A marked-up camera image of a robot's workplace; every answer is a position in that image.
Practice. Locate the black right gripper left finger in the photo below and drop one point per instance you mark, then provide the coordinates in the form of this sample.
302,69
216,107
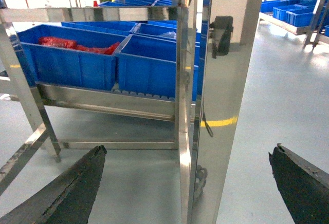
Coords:
69,198

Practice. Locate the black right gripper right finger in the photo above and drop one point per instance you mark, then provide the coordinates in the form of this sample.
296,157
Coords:
302,185

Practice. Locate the blue bin with red bags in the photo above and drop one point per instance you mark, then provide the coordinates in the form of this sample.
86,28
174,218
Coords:
67,66

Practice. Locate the blue plastic bin front right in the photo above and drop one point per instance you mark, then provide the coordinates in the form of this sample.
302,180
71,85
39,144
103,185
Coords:
147,65

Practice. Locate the red plastic bags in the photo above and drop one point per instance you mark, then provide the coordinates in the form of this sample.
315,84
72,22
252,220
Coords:
72,44

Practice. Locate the far steel rack with bins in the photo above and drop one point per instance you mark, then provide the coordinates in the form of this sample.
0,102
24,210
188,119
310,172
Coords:
299,17

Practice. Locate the stainless steel shelving rack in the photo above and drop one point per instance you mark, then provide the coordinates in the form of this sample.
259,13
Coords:
167,158

